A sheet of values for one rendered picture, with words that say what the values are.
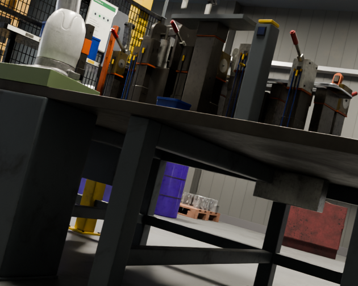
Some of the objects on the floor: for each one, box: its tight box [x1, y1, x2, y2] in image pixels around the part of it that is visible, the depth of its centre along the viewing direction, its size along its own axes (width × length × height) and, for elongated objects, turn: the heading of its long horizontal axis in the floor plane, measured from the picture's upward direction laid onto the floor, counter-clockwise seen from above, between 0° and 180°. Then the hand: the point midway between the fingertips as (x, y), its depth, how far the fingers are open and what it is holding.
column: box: [0, 87, 97, 281], centre depth 215 cm, size 31×31×66 cm
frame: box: [0, 90, 358, 286], centre depth 267 cm, size 256×161×66 cm, turn 135°
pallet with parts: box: [178, 192, 220, 222], centre depth 846 cm, size 113×78×32 cm
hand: (195, 11), depth 237 cm, fingers open, 12 cm apart
